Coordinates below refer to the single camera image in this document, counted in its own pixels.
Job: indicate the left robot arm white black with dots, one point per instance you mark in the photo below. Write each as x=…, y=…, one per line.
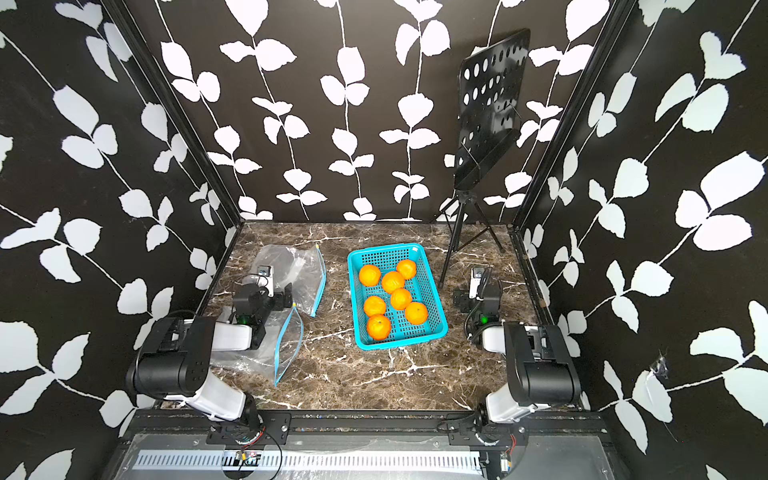
x=173, y=363

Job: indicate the black music stand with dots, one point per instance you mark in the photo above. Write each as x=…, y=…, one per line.
x=489, y=86

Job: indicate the white slotted cable duct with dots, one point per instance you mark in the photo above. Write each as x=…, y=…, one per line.
x=257, y=461

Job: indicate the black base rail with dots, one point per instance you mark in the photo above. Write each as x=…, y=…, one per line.
x=460, y=428

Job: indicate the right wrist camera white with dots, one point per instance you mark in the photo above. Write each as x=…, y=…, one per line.
x=477, y=280

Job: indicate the clear zip-top bag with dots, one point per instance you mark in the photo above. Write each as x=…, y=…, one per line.
x=284, y=332
x=305, y=269

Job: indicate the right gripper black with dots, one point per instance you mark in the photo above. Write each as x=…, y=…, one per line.
x=463, y=293

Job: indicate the bag orange top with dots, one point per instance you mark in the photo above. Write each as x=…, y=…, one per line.
x=392, y=281

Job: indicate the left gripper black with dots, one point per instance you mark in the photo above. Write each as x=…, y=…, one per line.
x=279, y=303

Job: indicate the orange taken from bag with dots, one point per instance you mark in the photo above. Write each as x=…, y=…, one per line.
x=378, y=327

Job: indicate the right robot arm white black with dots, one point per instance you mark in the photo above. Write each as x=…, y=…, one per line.
x=540, y=373

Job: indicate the bag orange bottom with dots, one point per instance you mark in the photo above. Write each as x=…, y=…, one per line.
x=369, y=275

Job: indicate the teal plastic basket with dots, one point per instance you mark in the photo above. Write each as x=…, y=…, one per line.
x=422, y=288

